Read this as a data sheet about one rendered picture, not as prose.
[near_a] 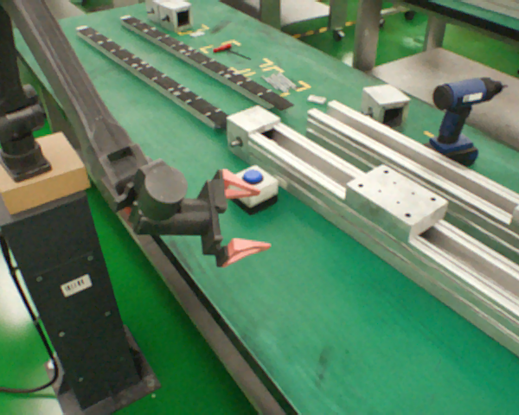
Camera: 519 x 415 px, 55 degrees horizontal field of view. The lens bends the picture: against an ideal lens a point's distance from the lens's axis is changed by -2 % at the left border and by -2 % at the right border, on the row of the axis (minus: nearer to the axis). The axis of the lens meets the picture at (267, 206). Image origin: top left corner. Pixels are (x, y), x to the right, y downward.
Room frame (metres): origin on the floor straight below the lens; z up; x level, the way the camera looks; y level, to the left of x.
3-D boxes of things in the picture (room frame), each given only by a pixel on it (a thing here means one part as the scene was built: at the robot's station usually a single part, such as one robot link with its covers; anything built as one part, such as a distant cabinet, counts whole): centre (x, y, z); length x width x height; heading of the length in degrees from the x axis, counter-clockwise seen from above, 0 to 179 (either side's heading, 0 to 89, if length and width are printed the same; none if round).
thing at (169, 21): (2.04, 0.38, 0.83); 0.11 x 0.10 x 0.10; 133
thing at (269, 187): (0.91, 0.03, 0.81); 0.10 x 0.08 x 0.06; 129
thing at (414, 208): (0.77, -0.25, 0.87); 0.16 x 0.11 x 0.07; 39
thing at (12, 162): (0.95, 0.55, 0.88); 0.12 x 0.09 x 0.08; 41
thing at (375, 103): (1.25, -0.31, 0.83); 0.11 x 0.10 x 0.10; 108
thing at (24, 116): (0.94, 0.53, 0.96); 0.09 x 0.05 x 0.10; 45
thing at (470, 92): (1.07, -0.48, 0.89); 0.20 x 0.08 x 0.22; 111
